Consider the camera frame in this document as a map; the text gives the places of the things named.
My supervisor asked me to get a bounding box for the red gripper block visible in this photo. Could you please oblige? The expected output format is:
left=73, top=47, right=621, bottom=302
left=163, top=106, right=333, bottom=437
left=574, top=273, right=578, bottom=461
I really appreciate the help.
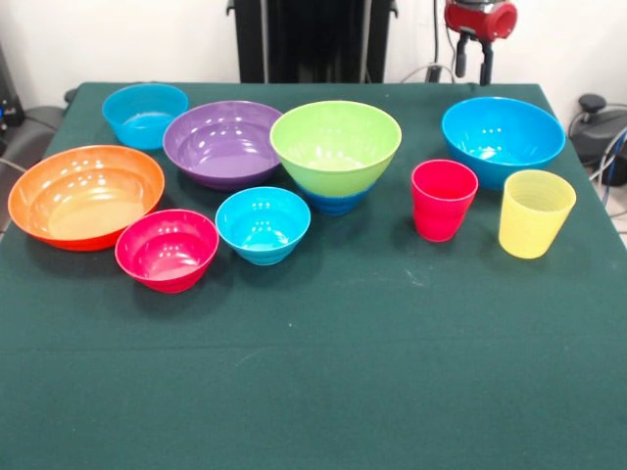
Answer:
left=444, top=2, right=519, bottom=87

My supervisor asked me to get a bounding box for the large blue bowl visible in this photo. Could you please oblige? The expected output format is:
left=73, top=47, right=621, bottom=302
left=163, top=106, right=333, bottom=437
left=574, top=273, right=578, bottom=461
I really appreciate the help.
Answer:
left=440, top=96, right=567, bottom=192

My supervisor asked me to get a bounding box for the green bowl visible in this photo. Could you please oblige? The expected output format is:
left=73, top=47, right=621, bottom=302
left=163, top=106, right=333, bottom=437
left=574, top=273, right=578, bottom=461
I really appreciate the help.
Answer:
left=268, top=100, right=404, bottom=198

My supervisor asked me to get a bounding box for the grey round floor base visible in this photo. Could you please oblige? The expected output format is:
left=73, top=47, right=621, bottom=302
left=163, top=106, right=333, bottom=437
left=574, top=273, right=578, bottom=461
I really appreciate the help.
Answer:
left=0, top=105, right=65, bottom=167
left=567, top=94, right=627, bottom=170

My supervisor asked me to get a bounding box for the pink cup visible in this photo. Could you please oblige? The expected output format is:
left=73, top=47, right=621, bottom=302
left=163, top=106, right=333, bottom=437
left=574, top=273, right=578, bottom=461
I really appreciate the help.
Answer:
left=410, top=159, right=480, bottom=244

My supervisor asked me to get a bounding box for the yellow cup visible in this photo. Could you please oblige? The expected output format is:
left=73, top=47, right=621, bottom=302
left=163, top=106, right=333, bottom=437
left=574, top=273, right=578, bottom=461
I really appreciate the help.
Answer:
left=498, top=169, right=578, bottom=260

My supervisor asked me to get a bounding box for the small dark blue bowl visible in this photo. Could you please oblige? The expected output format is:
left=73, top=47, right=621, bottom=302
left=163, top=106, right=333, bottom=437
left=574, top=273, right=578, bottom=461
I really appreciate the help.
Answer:
left=299, top=185, right=370, bottom=217

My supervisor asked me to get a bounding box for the purple bowl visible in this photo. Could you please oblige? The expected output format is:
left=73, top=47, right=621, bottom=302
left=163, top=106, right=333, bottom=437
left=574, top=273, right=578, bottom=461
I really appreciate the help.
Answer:
left=162, top=100, right=286, bottom=192

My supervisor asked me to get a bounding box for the small cyan bowl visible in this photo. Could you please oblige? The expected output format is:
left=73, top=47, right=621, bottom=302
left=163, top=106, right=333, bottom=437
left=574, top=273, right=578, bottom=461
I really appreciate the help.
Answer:
left=214, top=185, right=313, bottom=267

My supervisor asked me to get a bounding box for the translucent blue bowl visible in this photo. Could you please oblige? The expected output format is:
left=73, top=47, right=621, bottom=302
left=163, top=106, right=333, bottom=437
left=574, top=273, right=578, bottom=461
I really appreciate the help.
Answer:
left=101, top=82, right=190, bottom=151

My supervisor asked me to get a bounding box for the dark green table cloth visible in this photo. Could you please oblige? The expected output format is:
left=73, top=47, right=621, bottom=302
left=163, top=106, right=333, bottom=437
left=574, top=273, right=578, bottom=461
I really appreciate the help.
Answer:
left=0, top=81, right=627, bottom=470

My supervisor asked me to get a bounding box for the pink bowl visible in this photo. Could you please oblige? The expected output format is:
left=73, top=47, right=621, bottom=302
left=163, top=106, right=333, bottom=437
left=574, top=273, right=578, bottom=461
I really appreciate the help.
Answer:
left=114, top=209, right=221, bottom=296

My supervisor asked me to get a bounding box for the orange bowl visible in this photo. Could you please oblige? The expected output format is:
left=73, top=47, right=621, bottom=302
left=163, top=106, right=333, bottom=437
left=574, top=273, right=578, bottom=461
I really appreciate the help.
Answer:
left=7, top=144, right=167, bottom=253

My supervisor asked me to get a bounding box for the dark equipment unit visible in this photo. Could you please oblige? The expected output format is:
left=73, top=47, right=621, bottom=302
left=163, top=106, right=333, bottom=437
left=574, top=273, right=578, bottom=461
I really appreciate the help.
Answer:
left=0, top=46, right=25, bottom=143

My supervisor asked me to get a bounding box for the black hanging cable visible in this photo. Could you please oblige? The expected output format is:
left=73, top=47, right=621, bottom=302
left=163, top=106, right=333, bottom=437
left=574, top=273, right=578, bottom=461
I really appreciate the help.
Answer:
left=442, top=26, right=458, bottom=82
left=424, top=0, right=443, bottom=84

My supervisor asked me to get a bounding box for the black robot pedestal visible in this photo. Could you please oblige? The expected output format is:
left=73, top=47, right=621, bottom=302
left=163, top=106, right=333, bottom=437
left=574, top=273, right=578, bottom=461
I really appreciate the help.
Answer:
left=225, top=0, right=399, bottom=85

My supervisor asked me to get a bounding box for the tangle of floor cables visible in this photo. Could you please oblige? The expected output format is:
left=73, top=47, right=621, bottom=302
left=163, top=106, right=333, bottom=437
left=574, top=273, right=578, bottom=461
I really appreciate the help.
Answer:
left=587, top=124, right=627, bottom=219

